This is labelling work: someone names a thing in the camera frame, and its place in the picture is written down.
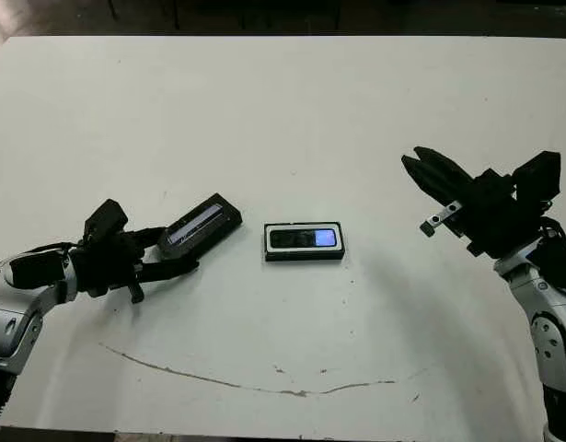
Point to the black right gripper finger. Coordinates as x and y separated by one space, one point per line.
448 170
430 184

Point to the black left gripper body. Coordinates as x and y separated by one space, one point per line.
103 264

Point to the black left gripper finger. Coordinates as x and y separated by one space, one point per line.
167 269
146 236

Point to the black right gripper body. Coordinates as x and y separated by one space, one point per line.
494 212

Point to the black box lid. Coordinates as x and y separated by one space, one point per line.
204 221

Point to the small black camera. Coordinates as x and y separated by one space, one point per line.
296 238

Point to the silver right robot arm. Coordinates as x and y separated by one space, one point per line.
554 322

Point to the black box base white insert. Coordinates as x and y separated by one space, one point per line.
305 257

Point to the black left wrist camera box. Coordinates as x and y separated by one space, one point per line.
105 218

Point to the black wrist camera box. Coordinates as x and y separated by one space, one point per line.
105 218
538 175

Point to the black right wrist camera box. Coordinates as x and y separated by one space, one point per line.
538 175

